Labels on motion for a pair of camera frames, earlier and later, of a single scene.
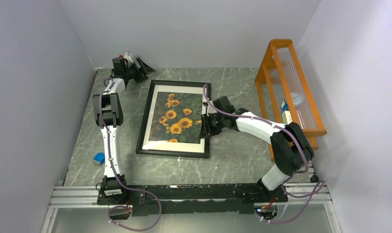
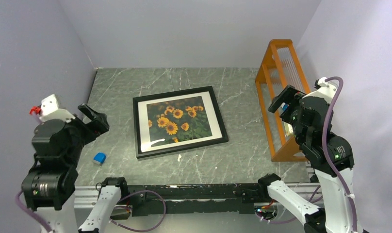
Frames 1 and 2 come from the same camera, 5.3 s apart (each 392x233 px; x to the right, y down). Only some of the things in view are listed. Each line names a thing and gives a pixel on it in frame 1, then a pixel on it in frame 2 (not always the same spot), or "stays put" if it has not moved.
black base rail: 207,199 stays put
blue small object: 100,157 stays put
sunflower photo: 177,117 stays put
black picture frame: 189,154 -> 177,121
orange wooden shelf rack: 285,94 stays put
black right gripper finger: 205,128 -> 289,95
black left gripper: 144,70 -> 91,129
